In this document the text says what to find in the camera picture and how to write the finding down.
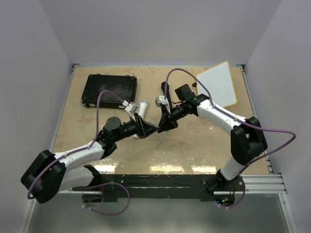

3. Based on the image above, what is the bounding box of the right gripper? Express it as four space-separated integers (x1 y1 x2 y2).
158 102 188 133

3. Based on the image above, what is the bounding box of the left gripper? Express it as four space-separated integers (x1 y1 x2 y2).
113 113 159 142

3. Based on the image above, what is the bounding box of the yellow framed whiteboard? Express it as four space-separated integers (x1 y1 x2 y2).
196 61 238 108

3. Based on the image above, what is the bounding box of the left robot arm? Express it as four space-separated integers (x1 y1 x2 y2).
20 114 159 203

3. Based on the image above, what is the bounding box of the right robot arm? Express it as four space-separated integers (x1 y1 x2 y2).
155 84 267 194

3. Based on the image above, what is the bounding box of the white microphone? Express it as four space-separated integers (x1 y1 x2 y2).
132 99 149 140

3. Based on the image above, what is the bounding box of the black microphone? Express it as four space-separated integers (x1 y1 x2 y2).
161 82 173 109

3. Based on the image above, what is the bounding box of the black case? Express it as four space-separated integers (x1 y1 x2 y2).
81 74 138 109

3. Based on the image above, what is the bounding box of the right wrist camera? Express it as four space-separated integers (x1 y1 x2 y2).
155 96 170 112

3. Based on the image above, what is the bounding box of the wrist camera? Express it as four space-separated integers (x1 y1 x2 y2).
155 96 170 112
122 100 138 119

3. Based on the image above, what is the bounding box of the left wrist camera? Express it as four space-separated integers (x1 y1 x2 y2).
122 100 138 119

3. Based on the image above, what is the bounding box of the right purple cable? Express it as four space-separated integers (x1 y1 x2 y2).
164 68 297 209

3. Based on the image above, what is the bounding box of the purple cable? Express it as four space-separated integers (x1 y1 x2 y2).
26 90 132 216
164 68 297 209

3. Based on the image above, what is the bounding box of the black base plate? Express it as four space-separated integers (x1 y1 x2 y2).
73 174 245 202

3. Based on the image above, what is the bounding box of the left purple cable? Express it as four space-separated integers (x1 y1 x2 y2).
26 90 132 216

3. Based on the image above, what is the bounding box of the aluminium table frame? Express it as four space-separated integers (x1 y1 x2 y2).
19 65 286 233

